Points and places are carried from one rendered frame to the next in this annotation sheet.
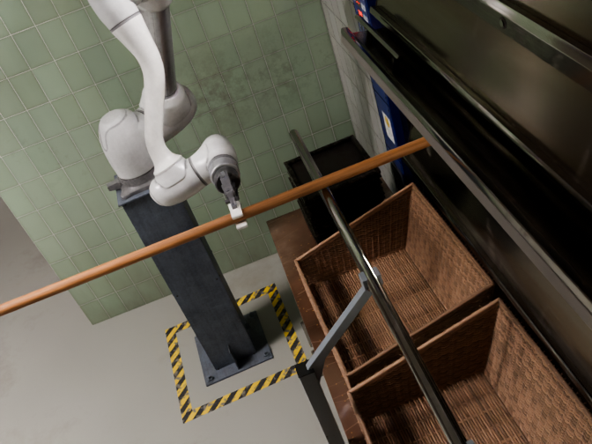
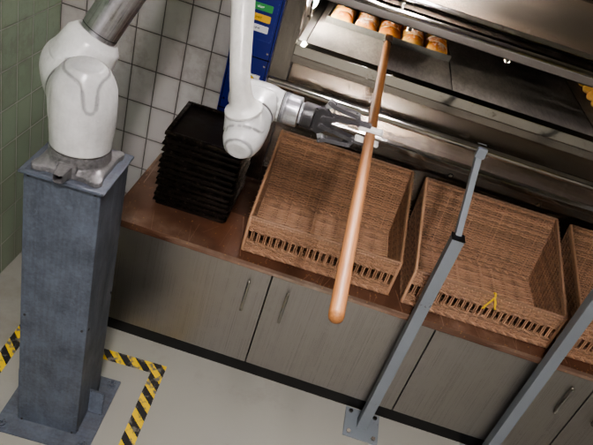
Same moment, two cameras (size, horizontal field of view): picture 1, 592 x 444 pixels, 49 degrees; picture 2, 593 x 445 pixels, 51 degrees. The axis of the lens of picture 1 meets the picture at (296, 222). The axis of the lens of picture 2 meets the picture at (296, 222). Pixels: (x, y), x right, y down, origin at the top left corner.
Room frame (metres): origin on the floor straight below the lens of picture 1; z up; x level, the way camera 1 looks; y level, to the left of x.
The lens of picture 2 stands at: (1.49, 1.79, 1.91)
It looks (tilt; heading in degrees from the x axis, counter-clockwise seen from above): 33 degrees down; 272
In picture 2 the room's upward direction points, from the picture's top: 18 degrees clockwise
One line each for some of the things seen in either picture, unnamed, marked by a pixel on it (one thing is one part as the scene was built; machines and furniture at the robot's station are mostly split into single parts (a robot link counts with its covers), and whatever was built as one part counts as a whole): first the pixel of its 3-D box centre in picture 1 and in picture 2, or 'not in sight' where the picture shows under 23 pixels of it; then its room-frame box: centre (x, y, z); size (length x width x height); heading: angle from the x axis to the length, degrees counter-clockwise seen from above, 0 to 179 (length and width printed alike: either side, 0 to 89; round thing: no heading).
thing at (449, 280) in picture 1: (387, 286); (332, 207); (1.46, -0.20, 0.72); 0.56 x 0.49 x 0.28; 4
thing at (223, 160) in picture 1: (224, 172); (292, 109); (1.67, 0.15, 1.19); 0.09 x 0.06 x 0.09; 92
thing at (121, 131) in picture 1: (126, 140); (83, 102); (2.14, 0.47, 1.17); 0.18 x 0.16 x 0.22; 127
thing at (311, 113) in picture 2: (228, 185); (316, 117); (1.59, 0.15, 1.19); 0.09 x 0.07 x 0.08; 2
